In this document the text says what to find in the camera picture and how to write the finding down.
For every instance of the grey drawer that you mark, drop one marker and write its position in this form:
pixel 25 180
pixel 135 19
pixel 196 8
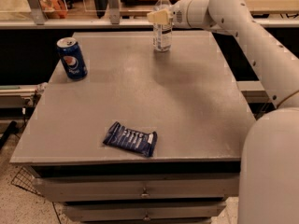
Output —
pixel 137 187
pixel 143 211

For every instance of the clear plastic water bottle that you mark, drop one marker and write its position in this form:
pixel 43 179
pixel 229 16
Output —
pixel 162 34

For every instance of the orange plastic bag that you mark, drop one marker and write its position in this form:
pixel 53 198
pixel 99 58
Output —
pixel 56 6

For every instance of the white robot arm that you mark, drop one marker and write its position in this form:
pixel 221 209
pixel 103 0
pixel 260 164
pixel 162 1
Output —
pixel 269 176

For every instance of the blue Pepsi soda can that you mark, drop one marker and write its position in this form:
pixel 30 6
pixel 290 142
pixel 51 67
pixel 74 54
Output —
pixel 71 57

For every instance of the lower grey drawer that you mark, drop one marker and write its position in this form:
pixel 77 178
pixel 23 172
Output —
pixel 143 211

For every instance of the grey metal rail frame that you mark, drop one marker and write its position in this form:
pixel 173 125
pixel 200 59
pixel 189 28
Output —
pixel 17 14

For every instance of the black wire grid rack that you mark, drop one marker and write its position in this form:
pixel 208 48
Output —
pixel 24 180

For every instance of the upper grey drawer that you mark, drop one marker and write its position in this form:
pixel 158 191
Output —
pixel 137 187

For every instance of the grey drawer cabinet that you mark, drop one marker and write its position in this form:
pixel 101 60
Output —
pixel 188 96

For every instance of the dark blue snack wrapper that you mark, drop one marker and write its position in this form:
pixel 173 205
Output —
pixel 122 137

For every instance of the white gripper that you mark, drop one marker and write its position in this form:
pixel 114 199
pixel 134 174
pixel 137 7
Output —
pixel 178 15

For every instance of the black pole on floor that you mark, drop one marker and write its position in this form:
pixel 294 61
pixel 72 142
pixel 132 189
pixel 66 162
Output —
pixel 11 129

